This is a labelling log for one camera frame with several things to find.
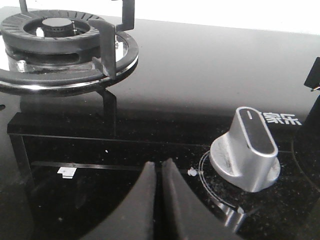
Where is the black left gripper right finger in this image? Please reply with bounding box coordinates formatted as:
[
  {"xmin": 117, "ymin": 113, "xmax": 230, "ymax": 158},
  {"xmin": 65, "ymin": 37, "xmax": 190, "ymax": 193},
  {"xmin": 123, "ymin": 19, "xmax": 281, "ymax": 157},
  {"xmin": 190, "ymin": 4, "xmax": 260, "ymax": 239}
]
[{"xmin": 161, "ymin": 158, "xmax": 240, "ymax": 240}]

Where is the silver cooktop control knob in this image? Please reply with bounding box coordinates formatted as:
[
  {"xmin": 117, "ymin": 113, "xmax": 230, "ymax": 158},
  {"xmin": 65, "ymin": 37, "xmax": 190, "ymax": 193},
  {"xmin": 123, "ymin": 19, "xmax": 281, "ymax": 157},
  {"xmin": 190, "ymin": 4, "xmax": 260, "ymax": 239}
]
[{"xmin": 209, "ymin": 106, "xmax": 281, "ymax": 193}]

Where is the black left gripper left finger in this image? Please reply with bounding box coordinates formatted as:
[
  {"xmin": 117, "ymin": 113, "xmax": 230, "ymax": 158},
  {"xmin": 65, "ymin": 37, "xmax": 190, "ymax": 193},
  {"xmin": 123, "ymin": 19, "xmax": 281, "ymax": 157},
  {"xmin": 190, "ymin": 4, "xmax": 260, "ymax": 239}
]
[{"xmin": 82, "ymin": 161, "xmax": 157, "ymax": 240}]

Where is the left black gas burner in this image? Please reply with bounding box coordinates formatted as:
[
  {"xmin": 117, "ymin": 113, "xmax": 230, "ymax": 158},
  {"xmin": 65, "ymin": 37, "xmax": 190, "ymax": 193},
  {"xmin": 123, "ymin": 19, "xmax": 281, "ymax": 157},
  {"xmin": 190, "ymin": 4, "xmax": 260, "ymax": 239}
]
[{"xmin": 0, "ymin": 10, "xmax": 101, "ymax": 66}]

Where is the black glass gas cooktop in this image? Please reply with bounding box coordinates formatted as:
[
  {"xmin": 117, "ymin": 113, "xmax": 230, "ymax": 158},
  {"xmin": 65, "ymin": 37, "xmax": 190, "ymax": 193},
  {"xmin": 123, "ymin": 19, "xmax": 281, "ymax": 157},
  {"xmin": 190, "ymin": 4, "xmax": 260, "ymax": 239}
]
[{"xmin": 0, "ymin": 19, "xmax": 320, "ymax": 240}]

